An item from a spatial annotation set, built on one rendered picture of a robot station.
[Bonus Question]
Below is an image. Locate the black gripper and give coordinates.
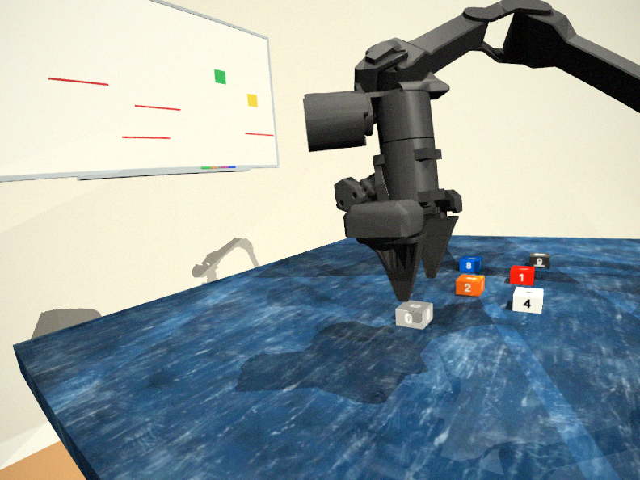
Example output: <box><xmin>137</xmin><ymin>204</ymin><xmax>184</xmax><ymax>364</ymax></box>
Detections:
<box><xmin>343</xmin><ymin>138</ymin><xmax>462</xmax><ymax>302</ymax></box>

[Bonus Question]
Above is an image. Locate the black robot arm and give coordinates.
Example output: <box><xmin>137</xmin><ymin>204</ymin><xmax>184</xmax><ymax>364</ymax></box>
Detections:
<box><xmin>303</xmin><ymin>0</ymin><xmax>640</xmax><ymax>212</ymax></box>

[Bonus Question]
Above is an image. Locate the orange block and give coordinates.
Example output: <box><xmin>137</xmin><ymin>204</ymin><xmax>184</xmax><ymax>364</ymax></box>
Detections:
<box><xmin>456</xmin><ymin>274</ymin><xmax>484</xmax><ymax>297</ymax></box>

